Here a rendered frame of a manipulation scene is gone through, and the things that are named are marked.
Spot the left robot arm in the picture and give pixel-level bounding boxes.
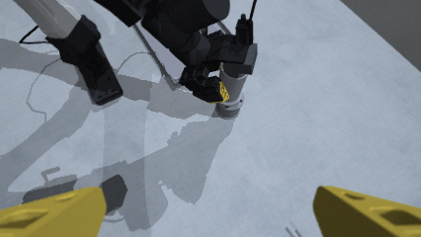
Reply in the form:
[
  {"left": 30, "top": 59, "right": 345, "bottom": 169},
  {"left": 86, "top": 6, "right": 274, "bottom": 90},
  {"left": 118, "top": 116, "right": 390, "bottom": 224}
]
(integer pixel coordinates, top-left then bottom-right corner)
[{"left": 13, "top": 0, "right": 258, "bottom": 104}]

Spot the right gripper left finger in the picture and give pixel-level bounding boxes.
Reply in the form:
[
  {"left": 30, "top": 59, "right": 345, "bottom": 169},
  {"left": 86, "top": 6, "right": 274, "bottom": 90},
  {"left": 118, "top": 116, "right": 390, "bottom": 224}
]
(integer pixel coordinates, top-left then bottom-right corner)
[{"left": 0, "top": 187, "right": 107, "bottom": 237}]

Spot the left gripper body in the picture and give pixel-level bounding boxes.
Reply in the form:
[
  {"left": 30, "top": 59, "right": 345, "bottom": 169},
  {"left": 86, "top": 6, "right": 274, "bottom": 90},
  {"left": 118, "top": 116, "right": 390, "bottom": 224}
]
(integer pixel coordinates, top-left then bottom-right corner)
[{"left": 169, "top": 30, "right": 224, "bottom": 103}]

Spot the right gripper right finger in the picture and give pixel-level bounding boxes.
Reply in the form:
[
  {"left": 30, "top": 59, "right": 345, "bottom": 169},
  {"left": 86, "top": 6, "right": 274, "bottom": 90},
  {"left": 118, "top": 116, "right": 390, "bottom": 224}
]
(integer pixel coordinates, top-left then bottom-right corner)
[{"left": 312, "top": 186, "right": 421, "bottom": 237}]

